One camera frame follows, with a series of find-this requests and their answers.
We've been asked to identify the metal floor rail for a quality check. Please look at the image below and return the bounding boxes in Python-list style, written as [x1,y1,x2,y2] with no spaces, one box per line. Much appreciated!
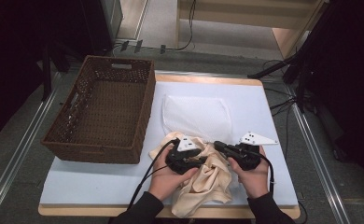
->
[287,87,352,224]
[0,73,63,224]

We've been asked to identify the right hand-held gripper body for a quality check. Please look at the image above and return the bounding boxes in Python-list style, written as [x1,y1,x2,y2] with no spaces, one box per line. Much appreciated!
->
[230,131,279,172]

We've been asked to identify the right hand-held gripper cable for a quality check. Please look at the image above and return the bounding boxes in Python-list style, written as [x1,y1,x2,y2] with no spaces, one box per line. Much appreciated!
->
[254,151,276,196]

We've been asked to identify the black floor cables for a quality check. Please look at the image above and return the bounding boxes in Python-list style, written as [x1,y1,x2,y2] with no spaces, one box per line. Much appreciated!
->
[262,59,300,161]

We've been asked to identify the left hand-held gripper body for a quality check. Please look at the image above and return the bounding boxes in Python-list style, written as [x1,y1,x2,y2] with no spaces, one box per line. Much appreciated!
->
[165,136,203,175]

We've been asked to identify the white mesh laundry bag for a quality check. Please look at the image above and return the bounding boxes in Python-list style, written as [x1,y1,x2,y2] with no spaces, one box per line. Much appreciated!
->
[161,94,234,144]

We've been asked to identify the dark cabinet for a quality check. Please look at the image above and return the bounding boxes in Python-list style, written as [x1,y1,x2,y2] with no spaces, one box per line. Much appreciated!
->
[80,0,124,56]

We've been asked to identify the black stand with legs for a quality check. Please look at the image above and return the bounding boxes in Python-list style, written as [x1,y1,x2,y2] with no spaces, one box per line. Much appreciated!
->
[247,0,337,114]

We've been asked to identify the brown wicker basket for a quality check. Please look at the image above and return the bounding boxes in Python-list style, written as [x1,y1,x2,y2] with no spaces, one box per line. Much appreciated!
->
[40,55,157,165]

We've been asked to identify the person's right hand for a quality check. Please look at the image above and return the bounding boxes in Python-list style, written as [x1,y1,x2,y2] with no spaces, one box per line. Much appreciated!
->
[227,146,270,200]

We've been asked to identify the black metal post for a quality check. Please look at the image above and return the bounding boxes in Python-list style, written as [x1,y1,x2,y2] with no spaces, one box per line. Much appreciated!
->
[41,43,53,102]

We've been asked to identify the hand-held gripper cable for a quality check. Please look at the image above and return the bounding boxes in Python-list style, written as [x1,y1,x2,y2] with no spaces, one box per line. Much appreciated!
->
[254,151,276,196]
[127,138,180,211]

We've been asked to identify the light wooden furniture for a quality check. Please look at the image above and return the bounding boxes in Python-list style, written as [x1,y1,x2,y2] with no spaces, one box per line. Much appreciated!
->
[175,0,330,60]

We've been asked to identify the left hand-held gripper cable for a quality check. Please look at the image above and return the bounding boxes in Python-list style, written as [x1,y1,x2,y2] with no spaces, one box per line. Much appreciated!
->
[127,138,180,211]

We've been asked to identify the black hanging cable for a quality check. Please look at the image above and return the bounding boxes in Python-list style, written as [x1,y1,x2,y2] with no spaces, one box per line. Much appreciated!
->
[165,0,197,52]

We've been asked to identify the cream cloth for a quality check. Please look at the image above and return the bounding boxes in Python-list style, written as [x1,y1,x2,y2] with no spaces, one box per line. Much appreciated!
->
[147,131,234,218]

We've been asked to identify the wooden table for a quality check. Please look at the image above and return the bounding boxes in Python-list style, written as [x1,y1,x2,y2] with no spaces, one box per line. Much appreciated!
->
[37,74,301,219]

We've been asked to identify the person's left hand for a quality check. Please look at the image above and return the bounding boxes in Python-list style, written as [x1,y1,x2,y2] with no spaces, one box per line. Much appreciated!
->
[147,144,201,202]

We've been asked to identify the white table mat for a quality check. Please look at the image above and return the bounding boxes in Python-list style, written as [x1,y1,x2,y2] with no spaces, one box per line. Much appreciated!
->
[39,81,300,209]

